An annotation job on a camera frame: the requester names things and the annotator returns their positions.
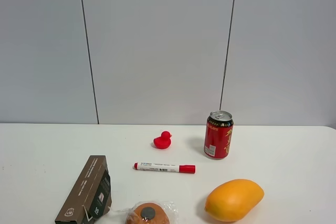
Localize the yellow mango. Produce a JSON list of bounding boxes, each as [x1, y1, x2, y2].
[[205, 179, 265, 222]]

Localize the red rubber duck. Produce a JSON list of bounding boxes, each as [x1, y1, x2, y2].
[[153, 131, 172, 150]]

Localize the red drink can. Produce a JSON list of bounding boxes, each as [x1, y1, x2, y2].
[[204, 111, 234, 159]]

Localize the brown cardboard box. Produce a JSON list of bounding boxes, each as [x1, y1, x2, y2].
[[55, 155, 112, 224]]

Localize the red whiteboard marker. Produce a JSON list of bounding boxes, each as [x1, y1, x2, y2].
[[133, 162, 196, 174]]

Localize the wrapped bun in plastic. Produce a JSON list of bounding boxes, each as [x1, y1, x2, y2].
[[109, 201, 180, 224]]

